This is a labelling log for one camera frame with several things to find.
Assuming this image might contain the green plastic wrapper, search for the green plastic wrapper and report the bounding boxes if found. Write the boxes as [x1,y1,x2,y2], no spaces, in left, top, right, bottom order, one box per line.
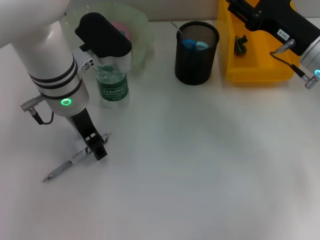
[234,34,249,56]

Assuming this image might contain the silver white pen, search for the silver white pen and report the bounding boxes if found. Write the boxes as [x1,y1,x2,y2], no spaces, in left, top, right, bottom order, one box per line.
[42,132,113,183]

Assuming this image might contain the black mesh pen cup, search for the black mesh pen cup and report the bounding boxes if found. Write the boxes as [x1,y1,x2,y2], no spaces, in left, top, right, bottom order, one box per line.
[174,21,221,87]

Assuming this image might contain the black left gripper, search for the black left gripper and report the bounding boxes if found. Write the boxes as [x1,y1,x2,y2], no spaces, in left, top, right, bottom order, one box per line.
[65,107,109,161]

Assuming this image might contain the yellow plastic storage bin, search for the yellow plastic storage bin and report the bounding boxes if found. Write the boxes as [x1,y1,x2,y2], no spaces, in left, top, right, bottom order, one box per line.
[216,0,307,84]

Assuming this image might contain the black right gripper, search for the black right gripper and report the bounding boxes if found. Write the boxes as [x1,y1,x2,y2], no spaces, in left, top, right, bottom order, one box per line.
[224,0,320,57]

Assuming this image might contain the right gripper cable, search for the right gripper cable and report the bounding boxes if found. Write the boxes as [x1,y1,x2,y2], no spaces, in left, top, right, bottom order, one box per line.
[269,39,320,90]

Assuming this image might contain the clear plastic ruler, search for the clear plastic ruler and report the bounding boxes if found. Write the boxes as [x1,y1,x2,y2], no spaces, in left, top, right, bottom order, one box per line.
[169,19,186,43]

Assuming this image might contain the clear water bottle green label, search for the clear water bottle green label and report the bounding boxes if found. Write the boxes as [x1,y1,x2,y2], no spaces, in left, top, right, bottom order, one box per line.
[95,63,131,109]

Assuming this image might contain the green glass fruit plate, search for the green glass fruit plate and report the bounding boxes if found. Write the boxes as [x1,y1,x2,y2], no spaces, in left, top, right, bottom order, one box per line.
[61,2,157,75]

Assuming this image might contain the blue turquoise scissors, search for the blue turquoise scissors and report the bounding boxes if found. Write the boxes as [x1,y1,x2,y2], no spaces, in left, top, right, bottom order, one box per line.
[181,38,210,51]

